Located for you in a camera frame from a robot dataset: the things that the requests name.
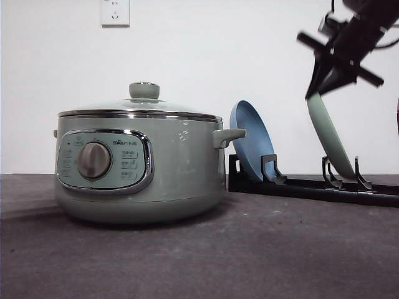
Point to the green plate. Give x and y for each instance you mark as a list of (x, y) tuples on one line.
[(331, 137)]

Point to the green electric steamer pot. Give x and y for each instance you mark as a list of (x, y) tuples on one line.
[(140, 169)]

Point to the white wall socket left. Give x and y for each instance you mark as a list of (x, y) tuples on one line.
[(114, 14)]

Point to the glass lid with green knob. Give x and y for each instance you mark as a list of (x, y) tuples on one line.
[(143, 101)]

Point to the grey table cloth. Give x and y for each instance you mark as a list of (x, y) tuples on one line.
[(254, 245)]

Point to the blue plate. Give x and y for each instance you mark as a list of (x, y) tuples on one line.
[(258, 140)]

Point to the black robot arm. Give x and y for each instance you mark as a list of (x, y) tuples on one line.
[(378, 13)]

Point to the black plate rack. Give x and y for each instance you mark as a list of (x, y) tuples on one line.
[(272, 180)]

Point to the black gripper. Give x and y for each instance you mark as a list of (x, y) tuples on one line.
[(346, 44)]

